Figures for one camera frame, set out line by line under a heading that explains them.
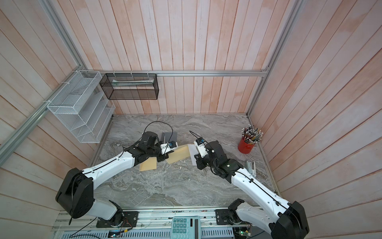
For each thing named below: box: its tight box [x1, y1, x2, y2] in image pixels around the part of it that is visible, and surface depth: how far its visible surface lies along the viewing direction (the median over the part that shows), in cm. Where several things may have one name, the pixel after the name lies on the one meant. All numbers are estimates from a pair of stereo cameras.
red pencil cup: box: [237, 137, 255, 154], surface depth 95 cm
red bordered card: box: [187, 143, 199, 166], surface depth 80 cm
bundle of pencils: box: [241, 123, 264, 145], surface depth 88 cm
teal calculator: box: [170, 216, 202, 239], surface depth 71 cm
